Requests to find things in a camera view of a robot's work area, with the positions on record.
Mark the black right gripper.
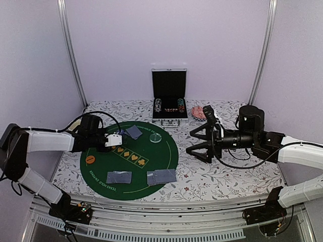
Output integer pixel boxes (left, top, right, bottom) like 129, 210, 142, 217
186, 122, 257, 163

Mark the orange big blind button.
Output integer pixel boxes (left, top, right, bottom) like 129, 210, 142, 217
85, 155, 95, 164

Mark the blue playing card deck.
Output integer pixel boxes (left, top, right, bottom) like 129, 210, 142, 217
126, 125, 142, 140

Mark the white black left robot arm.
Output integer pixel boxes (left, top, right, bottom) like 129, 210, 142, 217
1, 124, 122, 219

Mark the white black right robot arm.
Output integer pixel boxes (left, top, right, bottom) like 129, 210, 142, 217
186, 124, 322, 220

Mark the cream ceramic mug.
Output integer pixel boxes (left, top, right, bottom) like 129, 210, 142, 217
68, 120, 81, 131

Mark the red blue patterned bowl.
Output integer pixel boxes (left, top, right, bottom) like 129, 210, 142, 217
191, 106, 206, 122

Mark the floral white tablecloth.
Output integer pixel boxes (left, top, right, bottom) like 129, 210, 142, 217
52, 100, 284, 202

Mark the right poker chip row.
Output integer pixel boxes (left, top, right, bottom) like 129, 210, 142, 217
177, 98, 185, 113

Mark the poker chip row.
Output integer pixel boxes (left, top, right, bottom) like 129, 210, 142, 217
177, 98, 185, 113
154, 98, 162, 112

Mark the red dice row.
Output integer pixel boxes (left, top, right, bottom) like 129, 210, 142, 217
164, 108, 178, 112

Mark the clear dealer button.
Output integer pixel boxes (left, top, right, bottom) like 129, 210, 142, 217
149, 133, 162, 143

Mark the aluminium poker chip case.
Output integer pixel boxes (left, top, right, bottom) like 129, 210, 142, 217
151, 68, 188, 129

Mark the green round poker mat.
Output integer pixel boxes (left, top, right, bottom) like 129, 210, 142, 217
80, 121, 179, 201

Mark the left poker chip row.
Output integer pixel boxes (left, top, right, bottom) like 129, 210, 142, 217
154, 98, 162, 112

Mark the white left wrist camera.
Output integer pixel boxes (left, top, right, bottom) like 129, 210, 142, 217
104, 134, 124, 147

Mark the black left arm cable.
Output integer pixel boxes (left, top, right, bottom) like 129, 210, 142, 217
58, 111, 119, 137

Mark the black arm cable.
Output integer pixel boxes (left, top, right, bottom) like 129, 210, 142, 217
214, 141, 323, 169
58, 111, 119, 137

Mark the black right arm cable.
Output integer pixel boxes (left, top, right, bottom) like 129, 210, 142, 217
214, 141, 323, 169

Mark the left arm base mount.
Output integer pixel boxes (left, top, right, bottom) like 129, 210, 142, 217
49, 193, 93, 225

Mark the front aluminium rail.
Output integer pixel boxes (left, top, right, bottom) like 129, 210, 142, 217
24, 195, 316, 242

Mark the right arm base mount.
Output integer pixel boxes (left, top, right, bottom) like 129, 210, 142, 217
242, 186, 287, 237

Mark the left aluminium frame post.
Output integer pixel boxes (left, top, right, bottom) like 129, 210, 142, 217
57, 0, 88, 108

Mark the aluminium frame post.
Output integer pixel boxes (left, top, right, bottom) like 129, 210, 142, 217
248, 0, 278, 105
57, 0, 88, 108

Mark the right aluminium frame post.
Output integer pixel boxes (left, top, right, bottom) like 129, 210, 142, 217
248, 0, 278, 105

